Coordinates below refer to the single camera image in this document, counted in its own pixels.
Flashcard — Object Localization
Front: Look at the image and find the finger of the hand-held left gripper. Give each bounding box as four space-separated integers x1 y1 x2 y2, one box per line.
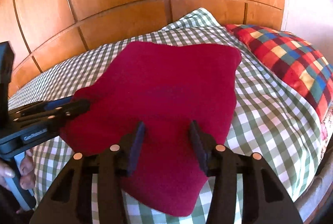
8 95 76 118
16 99 92 134

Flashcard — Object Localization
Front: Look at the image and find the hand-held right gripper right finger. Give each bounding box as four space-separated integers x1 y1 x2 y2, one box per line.
189 120 304 224

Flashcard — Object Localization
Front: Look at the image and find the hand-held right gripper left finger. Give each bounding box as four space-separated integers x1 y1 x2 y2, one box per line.
29 121 146 224

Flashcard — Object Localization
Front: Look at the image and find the dark red fleece garment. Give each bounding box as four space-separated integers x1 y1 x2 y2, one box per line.
60 41 242 217

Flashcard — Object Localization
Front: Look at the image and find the person's left hand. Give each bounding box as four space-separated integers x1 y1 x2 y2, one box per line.
0 148 36 214

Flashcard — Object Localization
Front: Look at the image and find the green checked bedspread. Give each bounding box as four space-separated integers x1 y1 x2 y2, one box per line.
8 7 326 224

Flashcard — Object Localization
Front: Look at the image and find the multicoloured checked pillow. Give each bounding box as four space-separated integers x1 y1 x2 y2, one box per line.
225 23 333 124

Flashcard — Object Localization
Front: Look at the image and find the floral patterned cloth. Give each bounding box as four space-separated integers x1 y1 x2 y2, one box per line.
319 100 333 149

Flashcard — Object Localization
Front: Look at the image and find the wooden bed frame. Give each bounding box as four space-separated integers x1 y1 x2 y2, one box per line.
293 146 333 217

